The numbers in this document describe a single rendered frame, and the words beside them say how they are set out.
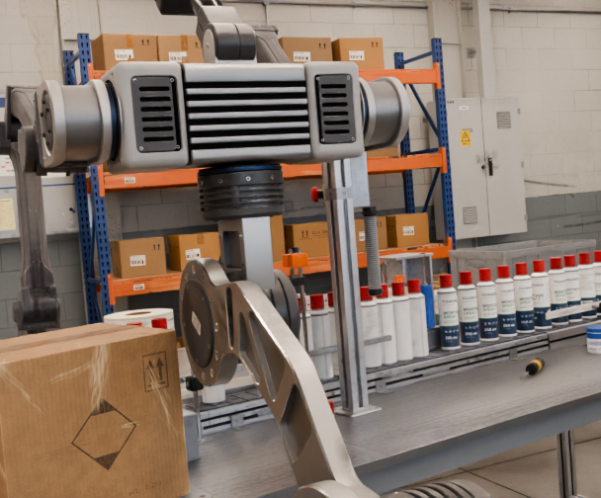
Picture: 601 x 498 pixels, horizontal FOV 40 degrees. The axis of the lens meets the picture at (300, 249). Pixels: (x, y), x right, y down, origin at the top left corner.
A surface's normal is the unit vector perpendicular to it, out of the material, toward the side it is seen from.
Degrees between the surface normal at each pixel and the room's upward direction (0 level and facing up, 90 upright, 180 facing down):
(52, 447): 90
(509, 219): 90
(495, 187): 90
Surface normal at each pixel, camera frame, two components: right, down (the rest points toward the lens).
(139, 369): 0.68, -0.02
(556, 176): 0.43, 0.01
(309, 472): -0.90, 0.10
